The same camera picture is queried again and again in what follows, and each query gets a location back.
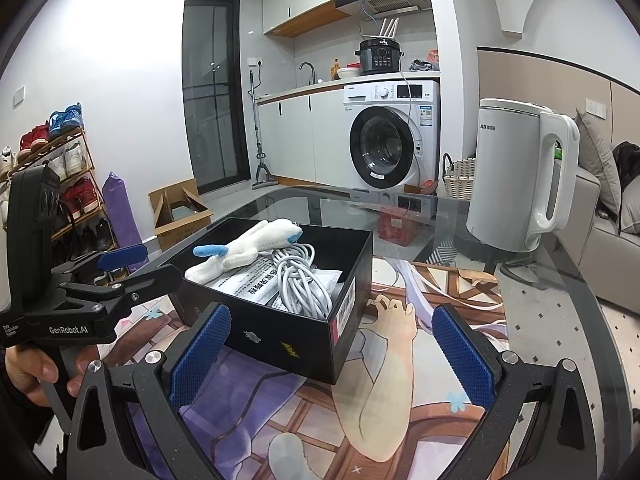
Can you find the black clothes on sofa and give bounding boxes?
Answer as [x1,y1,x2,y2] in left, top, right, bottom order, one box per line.
[613,141,640,191]

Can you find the yellow bottle on counter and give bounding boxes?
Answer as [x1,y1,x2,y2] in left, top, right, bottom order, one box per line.
[330,58,340,80]

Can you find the silver medicine sachet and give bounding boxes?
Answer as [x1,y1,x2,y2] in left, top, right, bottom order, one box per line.
[206,256,342,320]

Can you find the purple rolled yoga mat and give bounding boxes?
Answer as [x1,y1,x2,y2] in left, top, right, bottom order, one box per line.
[102,172,142,247]

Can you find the white wifi router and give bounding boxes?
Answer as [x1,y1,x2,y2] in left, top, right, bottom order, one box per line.
[363,18,399,40]

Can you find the brown cardboard box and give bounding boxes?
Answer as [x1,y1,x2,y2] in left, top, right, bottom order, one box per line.
[149,179,213,252]

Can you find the kitchen faucet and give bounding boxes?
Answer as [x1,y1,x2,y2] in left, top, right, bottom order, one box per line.
[298,62,317,86]

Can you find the grey cushion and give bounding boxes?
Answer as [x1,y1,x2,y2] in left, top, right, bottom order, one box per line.
[575,112,623,216]

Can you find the range hood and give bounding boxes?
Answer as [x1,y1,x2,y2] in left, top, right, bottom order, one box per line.
[335,0,432,20]

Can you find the white wicker basket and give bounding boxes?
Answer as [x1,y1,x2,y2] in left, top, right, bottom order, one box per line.
[442,153,476,200]

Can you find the person's left hand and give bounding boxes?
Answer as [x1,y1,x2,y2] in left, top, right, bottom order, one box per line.
[4,346,100,408]

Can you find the black framed glass door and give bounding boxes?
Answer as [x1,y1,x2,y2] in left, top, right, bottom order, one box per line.
[182,0,250,194]

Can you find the white electric kettle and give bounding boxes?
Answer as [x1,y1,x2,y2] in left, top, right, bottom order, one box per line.
[466,99,579,252]

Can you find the black pressure cooker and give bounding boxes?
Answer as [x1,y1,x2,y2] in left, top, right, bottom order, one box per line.
[355,38,402,75]

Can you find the white kitchen base cabinets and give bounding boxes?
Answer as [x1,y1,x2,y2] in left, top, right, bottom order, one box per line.
[258,89,350,186]

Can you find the anime print desk mat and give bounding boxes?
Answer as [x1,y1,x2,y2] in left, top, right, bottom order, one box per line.
[98,253,511,480]

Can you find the pile of colourful clothes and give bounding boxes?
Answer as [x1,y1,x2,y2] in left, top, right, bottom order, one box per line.
[409,49,439,73]

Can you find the white plush toy blue ears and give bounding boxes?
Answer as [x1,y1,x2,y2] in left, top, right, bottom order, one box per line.
[184,219,303,285]

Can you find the white front-load washing machine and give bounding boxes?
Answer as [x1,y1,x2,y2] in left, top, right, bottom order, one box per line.
[343,79,439,192]

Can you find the white charging cable bundle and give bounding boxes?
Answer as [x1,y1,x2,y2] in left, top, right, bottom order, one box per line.
[264,242,334,321]

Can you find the red box under table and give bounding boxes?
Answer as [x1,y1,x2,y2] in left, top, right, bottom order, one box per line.
[376,207,422,247]

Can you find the wooden shoe rack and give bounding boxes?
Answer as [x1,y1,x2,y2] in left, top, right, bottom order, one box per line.
[1,103,118,266]

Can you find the black open cardboard box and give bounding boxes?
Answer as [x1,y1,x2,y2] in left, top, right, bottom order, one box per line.
[169,224,373,384]

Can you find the grey sofa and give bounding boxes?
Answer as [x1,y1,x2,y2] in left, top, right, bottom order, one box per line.
[555,167,639,313]

